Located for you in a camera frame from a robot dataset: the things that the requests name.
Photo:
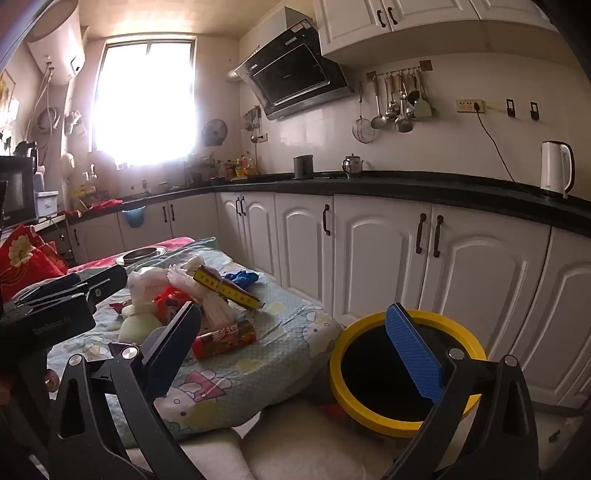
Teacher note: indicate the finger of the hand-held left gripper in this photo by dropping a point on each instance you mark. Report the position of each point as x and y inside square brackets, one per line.
[108, 280]
[51, 286]

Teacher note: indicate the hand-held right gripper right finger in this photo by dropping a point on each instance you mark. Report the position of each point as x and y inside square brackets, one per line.
[415, 350]

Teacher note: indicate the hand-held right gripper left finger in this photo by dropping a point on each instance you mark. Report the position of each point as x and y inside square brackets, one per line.
[178, 332]

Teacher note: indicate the pale green soft toy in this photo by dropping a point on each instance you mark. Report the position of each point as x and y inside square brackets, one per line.
[136, 327]

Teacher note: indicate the yellow-rimmed black bin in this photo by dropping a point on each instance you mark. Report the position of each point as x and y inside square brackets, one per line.
[369, 369]

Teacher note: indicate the blue plastic glove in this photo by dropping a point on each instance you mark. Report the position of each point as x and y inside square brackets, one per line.
[240, 278]

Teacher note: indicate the white plastic bag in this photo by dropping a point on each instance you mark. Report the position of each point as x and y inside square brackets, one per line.
[143, 284]

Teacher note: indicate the red plastic bag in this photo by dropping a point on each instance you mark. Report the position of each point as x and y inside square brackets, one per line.
[168, 297]

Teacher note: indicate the red floral pillow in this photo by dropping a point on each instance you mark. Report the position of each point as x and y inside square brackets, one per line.
[23, 258]

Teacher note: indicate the metal bowl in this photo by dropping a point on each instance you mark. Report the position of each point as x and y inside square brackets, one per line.
[141, 254]

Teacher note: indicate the red snack packet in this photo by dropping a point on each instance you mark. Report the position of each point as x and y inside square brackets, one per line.
[224, 339]

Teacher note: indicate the long yellow box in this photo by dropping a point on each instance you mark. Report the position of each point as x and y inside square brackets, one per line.
[221, 287]

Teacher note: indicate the blue hanging basin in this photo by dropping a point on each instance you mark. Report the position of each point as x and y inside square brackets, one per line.
[134, 218]

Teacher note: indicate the red cloth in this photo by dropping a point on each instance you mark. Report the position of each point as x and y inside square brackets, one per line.
[107, 205]

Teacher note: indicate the white storage box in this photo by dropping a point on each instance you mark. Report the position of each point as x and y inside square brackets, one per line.
[47, 204]

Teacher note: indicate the white lower cabinets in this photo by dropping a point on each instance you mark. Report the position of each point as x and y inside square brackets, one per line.
[383, 258]

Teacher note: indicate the white cabinets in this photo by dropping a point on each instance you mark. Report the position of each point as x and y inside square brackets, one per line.
[383, 258]
[351, 23]

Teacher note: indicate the cartoon printed blanket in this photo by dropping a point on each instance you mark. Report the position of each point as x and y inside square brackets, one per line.
[277, 332]

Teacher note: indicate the black microwave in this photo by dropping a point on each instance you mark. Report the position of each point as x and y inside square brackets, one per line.
[16, 189]

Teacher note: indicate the white round appliance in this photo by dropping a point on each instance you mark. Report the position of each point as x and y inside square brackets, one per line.
[68, 165]

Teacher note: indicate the white cushion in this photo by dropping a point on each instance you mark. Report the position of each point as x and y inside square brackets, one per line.
[286, 443]

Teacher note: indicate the black kitchen countertop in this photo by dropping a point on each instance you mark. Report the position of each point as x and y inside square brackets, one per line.
[415, 182]

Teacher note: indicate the group of condiment bottles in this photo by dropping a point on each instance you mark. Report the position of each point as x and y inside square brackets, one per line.
[240, 168]

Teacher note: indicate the bright window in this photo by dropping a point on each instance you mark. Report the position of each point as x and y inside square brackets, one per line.
[143, 101]

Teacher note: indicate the metal teapot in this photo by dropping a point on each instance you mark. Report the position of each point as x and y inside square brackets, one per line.
[353, 166]

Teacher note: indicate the black cup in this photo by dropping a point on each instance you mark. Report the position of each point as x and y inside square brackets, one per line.
[304, 167]

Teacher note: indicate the white electric kettle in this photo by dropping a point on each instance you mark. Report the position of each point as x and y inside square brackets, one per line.
[554, 168]

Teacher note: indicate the row of hanging kitchen utensils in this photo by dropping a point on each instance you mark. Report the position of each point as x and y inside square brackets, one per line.
[404, 120]

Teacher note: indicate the white water heater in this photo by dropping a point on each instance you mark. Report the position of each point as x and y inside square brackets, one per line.
[57, 41]

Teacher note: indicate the black range hood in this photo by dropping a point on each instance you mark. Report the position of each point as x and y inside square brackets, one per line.
[295, 74]

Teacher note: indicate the white upper cabinets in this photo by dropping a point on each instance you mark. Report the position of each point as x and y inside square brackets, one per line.
[351, 23]

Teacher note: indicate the small wall fan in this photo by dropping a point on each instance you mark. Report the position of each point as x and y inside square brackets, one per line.
[214, 132]

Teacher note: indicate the wall power strip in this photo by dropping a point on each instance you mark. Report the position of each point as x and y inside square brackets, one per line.
[469, 105]

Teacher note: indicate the black wall hook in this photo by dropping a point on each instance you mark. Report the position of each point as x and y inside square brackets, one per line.
[509, 107]
[534, 110]

